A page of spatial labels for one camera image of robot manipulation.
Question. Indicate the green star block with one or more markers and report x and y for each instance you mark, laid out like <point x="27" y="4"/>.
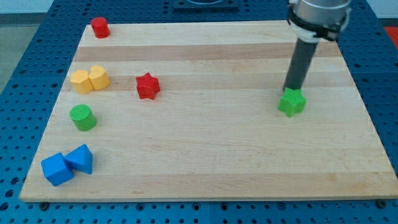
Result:
<point x="292" y="102"/>

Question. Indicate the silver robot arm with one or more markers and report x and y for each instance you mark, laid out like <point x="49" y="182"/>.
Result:
<point x="313" y="20"/>

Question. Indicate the wooden board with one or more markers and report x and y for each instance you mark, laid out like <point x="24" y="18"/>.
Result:
<point x="213" y="131"/>

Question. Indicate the red star block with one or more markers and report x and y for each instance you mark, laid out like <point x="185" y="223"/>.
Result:
<point x="147" y="86"/>

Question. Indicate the yellow heart block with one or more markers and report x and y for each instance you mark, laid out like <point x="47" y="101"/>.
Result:
<point x="98" y="77"/>

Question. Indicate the green cylinder block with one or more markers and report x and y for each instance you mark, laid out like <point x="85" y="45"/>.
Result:
<point x="82" y="117"/>

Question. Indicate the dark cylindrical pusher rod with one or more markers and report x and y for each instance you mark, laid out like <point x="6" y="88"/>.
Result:
<point x="299" y="64"/>

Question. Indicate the yellow hexagon block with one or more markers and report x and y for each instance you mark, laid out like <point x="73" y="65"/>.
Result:
<point x="81" y="82"/>

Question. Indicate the blue triangle block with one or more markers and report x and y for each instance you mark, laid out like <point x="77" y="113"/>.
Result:
<point x="80" y="159"/>

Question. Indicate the red cylinder block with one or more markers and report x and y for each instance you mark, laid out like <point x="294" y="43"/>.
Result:
<point x="100" y="27"/>

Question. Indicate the blue cube block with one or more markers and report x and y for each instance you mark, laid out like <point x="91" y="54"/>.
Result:
<point x="55" y="169"/>

